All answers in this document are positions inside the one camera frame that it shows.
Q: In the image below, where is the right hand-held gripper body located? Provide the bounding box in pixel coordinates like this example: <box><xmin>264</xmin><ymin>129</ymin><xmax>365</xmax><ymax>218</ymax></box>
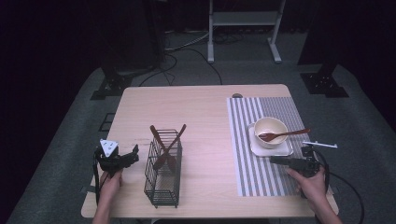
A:
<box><xmin>288</xmin><ymin>141</ymin><xmax>339</xmax><ymax>179</ymax></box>

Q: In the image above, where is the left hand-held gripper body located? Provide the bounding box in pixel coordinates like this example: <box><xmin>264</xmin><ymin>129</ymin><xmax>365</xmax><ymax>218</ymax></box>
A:
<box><xmin>93</xmin><ymin>138</ymin><xmax>129</xmax><ymax>179</ymax></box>

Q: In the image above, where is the brown wooden spoon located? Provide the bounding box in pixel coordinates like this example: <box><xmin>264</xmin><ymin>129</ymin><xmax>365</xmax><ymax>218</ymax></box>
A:
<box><xmin>258</xmin><ymin>127</ymin><xmax>312</xmax><ymax>143</ymax></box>

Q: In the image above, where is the cream bowl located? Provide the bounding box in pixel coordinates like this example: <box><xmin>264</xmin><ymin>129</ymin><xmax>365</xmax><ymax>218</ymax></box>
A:
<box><xmin>253</xmin><ymin>117</ymin><xmax>290</xmax><ymax>149</ymax></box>

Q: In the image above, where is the black wire cutlery rack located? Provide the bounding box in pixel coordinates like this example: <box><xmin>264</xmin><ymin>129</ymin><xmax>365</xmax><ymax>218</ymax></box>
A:
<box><xmin>143</xmin><ymin>128</ymin><xmax>183</xmax><ymax>209</ymax></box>

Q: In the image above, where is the person's right hand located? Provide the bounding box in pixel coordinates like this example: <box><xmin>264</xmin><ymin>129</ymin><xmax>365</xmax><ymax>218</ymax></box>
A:
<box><xmin>285</xmin><ymin>167</ymin><xmax>329</xmax><ymax>203</ymax></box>

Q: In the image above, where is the person's left hand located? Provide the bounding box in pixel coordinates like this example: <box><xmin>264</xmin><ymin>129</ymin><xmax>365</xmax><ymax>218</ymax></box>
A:
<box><xmin>98</xmin><ymin>169</ymin><xmax>124</xmax><ymax>203</ymax></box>

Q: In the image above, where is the white square plate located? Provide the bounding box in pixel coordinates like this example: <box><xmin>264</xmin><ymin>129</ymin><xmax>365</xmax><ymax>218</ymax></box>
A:
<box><xmin>247</xmin><ymin>123</ymin><xmax>294</xmax><ymax>158</ymax></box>

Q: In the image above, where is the dark wooden spoon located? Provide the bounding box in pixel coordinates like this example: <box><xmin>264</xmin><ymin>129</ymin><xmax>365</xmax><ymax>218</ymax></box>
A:
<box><xmin>152</xmin><ymin>123</ymin><xmax>188</xmax><ymax>172</ymax></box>
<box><xmin>149</xmin><ymin>124</ymin><xmax>177</xmax><ymax>174</ymax></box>

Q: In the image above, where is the striped woven placemat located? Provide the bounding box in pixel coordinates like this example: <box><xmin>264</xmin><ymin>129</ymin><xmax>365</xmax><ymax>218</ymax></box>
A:
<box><xmin>226</xmin><ymin>96</ymin><xmax>312</xmax><ymax>198</ymax></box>

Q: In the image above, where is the black metal stand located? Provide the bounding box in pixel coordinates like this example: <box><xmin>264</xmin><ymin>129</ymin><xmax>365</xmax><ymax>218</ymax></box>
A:
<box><xmin>297</xmin><ymin>0</ymin><xmax>349</xmax><ymax>99</ymax></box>
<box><xmin>90</xmin><ymin>55</ymin><xmax>157</xmax><ymax>101</ymax></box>

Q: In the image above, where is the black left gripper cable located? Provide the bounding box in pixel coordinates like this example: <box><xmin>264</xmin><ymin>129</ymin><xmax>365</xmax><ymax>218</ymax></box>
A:
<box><xmin>92</xmin><ymin>148</ymin><xmax>110</xmax><ymax>206</ymax></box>

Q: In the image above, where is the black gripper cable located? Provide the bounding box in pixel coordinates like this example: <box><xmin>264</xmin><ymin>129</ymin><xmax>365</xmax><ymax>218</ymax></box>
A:
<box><xmin>92</xmin><ymin>148</ymin><xmax>110</xmax><ymax>206</ymax></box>
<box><xmin>311</xmin><ymin>148</ymin><xmax>365</xmax><ymax>224</ymax></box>

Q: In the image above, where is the black square floor frame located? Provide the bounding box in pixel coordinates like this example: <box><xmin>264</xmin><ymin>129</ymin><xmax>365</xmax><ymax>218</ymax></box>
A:
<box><xmin>98</xmin><ymin>112</ymin><xmax>117</xmax><ymax>133</ymax></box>

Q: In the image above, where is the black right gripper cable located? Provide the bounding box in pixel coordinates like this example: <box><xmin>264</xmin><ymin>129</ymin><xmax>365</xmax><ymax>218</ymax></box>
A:
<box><xmin>311</xmin><ymin>148</ymin><xmax>365</xmax><ymax>224</ymax></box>

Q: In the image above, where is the black floor cable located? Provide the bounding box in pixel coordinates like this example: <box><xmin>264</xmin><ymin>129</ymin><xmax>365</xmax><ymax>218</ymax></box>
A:
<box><xmin>138</xmin><ymin>48</ymin><xmax>223</xmax><ymax>87</ymax></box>

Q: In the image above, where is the grey floor cable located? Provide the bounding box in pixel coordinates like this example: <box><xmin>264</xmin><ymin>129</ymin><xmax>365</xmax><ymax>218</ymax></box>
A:
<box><xmin>164</xmin><ymin>30</ymin><xmax>210</xmax><ymax>52</ymax></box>

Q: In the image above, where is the white metal desk frame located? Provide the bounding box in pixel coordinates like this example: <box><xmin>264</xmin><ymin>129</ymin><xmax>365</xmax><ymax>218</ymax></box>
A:
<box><xmin>207</xmin><ymin>0</ymin><xmax>287</xmax><ymax>64</ymax></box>

